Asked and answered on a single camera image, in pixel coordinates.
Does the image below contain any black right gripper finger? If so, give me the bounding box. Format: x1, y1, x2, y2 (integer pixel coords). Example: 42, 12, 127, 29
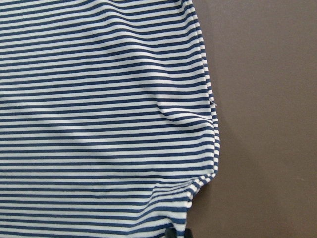
165, 228, 177, 238

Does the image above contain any blue white striped polo shirt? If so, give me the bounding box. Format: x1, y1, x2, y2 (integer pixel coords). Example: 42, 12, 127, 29
0, 0, 220, 238

